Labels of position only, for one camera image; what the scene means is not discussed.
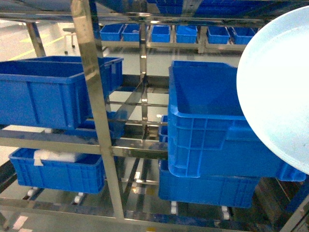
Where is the light blue round tray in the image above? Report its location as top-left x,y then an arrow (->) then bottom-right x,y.
237,6 -> 309,173

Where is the stainless steel shelf rack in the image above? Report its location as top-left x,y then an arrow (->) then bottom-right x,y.
0,0 -> 309,232

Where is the large blue crate on shelf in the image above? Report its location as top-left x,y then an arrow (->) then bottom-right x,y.
168,60 -> 306,182

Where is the blue bin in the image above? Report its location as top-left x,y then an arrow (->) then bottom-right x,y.
100,24 -> 124,41
20,56 -> 124,99
152,25 -> 170,43
207,26 -> 230,44
228,27 -> 256,44
176,25 -> 197,44
122,24 -> 140,42

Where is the blue bin shelf lower left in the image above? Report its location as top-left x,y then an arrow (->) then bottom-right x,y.
9,148 -> 105,194

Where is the blue bin shelf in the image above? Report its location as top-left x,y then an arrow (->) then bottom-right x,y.
0,61 -> 91,130
9,148 -> 105,194

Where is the blue bin shelf upper left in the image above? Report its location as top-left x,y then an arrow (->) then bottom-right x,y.
0,61 -> 91,130

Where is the blue bin behind upper left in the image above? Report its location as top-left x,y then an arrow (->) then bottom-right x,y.
20,56 -> 124,99

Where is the blue crate under large crate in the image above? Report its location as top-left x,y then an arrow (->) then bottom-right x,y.
158,160 -> 260,208

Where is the white foam piece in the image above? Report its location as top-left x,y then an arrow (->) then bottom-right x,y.
33,149 -> 87,166

